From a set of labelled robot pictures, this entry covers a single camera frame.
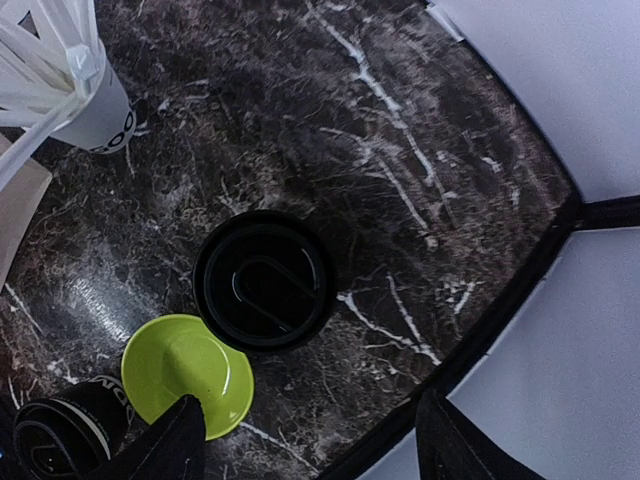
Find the lime green bowl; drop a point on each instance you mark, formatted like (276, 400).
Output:
(176, 355)

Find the black coffee cup lid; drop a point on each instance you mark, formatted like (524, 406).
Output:
(264, 282)

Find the white paper straw cup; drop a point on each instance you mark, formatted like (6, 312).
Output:
(105, 123)

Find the black right frame post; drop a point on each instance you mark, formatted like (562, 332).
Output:
(610, 214)

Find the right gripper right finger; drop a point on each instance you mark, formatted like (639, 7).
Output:
(450, 446)

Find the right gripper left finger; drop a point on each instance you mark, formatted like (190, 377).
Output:
(171, 448)

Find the checkered paper takeout bag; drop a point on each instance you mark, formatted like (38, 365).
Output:
(20, 197)

